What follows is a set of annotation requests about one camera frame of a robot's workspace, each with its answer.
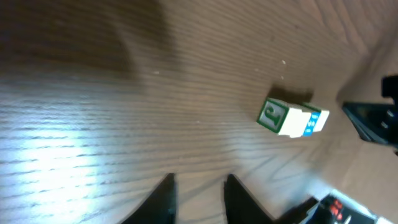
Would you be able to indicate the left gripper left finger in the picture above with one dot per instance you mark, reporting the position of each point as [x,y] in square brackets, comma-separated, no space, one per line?
[160,207]

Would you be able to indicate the green sided wooden block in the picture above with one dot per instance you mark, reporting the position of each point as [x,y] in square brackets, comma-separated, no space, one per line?
[300,122]

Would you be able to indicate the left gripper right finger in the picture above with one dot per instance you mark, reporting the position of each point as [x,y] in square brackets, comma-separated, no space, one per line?
[240,206]

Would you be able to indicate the cream wooden number block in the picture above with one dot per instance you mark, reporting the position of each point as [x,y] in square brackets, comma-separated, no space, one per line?
[274,115]

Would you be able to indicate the plain cream wooden block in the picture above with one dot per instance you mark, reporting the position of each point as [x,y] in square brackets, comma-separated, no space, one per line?
[323,116]

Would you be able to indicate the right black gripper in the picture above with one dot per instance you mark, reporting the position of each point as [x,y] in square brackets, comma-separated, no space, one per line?
[374,122]

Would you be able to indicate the blue faced wooden block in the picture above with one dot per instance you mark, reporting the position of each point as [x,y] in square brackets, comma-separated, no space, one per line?
[313,124]

